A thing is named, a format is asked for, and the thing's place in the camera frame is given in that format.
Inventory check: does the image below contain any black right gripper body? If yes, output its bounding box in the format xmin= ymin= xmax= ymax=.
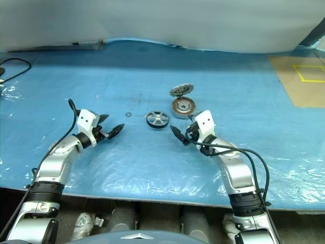
xmin=185 ymin=121 xmax=203 ymax=142

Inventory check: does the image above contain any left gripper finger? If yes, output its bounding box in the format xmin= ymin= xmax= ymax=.
xmin=97 ymin=113 xmax=110 ymax=126
xmin=107 ymin=123 xmax=125 ymax=140

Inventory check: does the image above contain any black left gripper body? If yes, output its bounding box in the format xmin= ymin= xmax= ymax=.
xmin=92 ymin=124 xmax=111 ymax=143

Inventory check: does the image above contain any silver black pulley wheel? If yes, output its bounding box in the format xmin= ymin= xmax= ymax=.
xmin=146 ymin=110 xmax=170 ymax=130

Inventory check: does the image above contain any copper coil motor stator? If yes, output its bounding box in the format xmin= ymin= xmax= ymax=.
xmin=171 ymin=98 xmax=197 ymax=119

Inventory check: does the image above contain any grey toothed gear part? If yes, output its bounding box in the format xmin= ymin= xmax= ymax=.
xmin=169 ymin=83 xmax=196 ymax=99

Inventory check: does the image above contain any blue plastic table sheet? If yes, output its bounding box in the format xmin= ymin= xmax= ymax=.
xmin=0 ymin=38 xmax=325 ymax=211

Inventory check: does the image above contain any black and silver rod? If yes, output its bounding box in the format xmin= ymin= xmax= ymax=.
xmin=72 ymin=40 xmax=105 ymax=50

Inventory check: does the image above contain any grey rounded cylinder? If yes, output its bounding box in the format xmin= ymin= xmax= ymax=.
xmin=181 ymin=207 xmax=210 ymax=236
xmin=111 ymin=203 xmax=138 ymax=232

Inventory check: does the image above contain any white wrapped bundle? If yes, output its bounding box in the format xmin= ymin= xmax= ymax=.
xmin=73 ymin=212 xmax=96 ymax=241
xmin=222 ymin=213 xmax=239 ymax=237

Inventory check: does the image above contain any brown cardboard sheet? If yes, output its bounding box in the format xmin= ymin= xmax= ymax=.
xmin=269 ymin=55 xmax=325 ymax=109

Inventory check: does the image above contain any white backdrop sheet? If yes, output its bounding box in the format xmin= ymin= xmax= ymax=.
xmin=0 ymin=0 xmax=325 ymax=54

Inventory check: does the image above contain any grey-blue robot torso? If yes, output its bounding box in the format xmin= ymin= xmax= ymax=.
xmin=63 ymin=230 xmax=229 ymax=244

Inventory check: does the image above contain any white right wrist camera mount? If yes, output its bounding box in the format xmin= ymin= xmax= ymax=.
xmin=194 ymin=110 xmax=216 ymax=147

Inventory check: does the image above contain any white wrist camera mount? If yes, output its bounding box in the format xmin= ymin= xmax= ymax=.
xmin=194 ymin=110 xmax=216 ymax=147
xmin=76 ymin=108 xmax=101 ymax=147

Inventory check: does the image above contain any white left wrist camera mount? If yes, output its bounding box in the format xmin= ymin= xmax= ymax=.
xmin=76 ymin=108 xmax=101 ymax=147

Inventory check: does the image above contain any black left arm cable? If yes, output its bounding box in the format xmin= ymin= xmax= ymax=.
xmin=0 ymin=98 xmax=78 ymax=238

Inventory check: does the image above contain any thin black loose cable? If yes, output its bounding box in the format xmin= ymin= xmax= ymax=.
xmin=0 ymin=58 xmax=31 ymax=84

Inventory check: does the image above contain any teal metal frame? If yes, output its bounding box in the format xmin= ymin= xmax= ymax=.
xmin=298 ymin=24 xmax=325 ymax=55

